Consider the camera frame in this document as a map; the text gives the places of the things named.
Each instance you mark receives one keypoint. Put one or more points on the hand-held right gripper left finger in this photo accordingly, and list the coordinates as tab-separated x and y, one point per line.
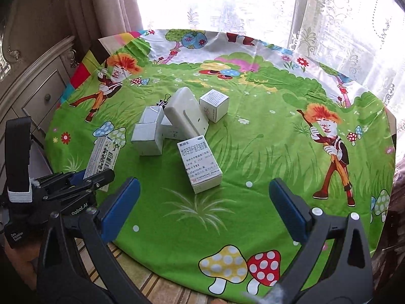
121	209

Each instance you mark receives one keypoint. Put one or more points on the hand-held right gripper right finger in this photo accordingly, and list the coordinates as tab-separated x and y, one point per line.
289	210

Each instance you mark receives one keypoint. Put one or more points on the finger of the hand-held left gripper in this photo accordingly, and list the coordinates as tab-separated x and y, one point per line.
95	180
57	180

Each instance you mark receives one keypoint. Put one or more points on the white box with green print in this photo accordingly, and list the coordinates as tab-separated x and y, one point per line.
102	156

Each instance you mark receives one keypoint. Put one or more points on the small white cardboard box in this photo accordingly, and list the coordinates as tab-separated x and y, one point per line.
213	105
152	115

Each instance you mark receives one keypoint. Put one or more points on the white box with barcode label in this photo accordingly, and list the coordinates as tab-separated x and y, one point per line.
199	164

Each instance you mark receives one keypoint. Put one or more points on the black binder clip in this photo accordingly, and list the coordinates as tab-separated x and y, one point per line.
163	102

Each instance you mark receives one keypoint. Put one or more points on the white plastic device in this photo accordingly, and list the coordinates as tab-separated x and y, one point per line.
186	114

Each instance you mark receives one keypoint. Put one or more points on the green cartoon printed blanket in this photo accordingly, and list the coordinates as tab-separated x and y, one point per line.
253	164

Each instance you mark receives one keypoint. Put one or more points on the striped towel blanket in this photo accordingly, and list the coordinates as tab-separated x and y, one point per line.
152	286

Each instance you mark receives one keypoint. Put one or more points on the cream ornate dresser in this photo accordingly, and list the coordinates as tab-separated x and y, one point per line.
34	95

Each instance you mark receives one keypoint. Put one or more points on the white lace curtain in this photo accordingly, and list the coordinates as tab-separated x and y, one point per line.
269	12

